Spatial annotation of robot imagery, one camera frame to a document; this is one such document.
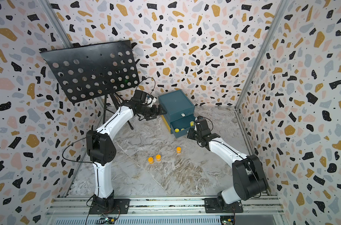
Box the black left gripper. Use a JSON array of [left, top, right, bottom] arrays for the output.
[[140, 104, 168, 120]]

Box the teal drawer cabinet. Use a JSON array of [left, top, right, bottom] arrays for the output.
[[158, 90, 195, 138]]

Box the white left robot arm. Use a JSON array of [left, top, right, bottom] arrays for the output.
[[86, 100, 166, 212]]

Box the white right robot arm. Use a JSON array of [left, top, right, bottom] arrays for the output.
[[187, 116, 269, 207]]

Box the black perforated music stand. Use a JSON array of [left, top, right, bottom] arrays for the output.
[[39, 40, 140, 104]]

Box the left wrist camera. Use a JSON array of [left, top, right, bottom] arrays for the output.
[[133, 90, 157, 107]]

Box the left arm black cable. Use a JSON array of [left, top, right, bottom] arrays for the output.
[[62, 136, 99, 165]]

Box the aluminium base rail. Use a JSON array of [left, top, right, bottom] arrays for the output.
[[44, 196, 288, 225]]

